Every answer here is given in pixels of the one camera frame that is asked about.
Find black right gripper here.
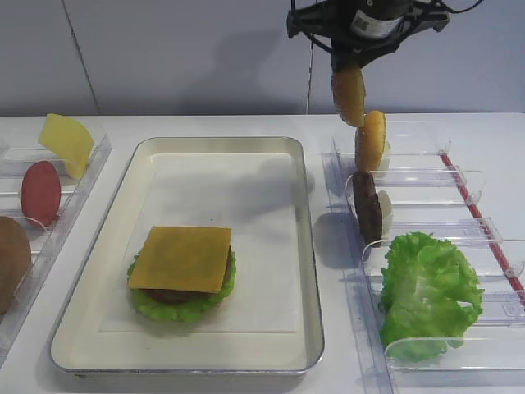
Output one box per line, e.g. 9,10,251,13
286,0,449,72

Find burger bun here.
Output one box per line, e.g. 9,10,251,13
331,64,366,127

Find brown meat patty in rack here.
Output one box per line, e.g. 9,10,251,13
352,171,382,244

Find green lettuce leaf in rack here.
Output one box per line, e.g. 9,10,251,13
380,231,484,362

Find orange cheese slice on burger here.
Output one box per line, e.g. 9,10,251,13
128,226,232,293

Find yellow cheese slice in rack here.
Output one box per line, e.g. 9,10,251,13
38,113,94,181

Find burger meat patty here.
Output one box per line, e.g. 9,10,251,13
142,248,236,305

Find burger lettuce leaf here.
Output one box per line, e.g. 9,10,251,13
130,250,236,323

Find red tomato slice in rack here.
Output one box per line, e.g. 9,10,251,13
21,161,62,227

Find bun half in right rack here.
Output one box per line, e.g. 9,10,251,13
354,110,386,171

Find clear right acrylic rack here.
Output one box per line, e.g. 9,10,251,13
323,131,524,393

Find clear acrylic rack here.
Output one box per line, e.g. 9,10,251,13
323,131,524,393
1,118,112,362

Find white pusher block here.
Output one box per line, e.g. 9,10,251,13
377,190,394,241

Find white tray liner paper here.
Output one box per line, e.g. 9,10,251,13
101,153,301,333

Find clear left acrylic rack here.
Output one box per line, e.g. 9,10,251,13
1,118,112,362

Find brown bun in left rack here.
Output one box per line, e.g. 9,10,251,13
0,216,31,314

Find cream metal tray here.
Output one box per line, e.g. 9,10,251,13
50,137,324,374

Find red rack rail strip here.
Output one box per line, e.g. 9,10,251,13
454,176,524,299

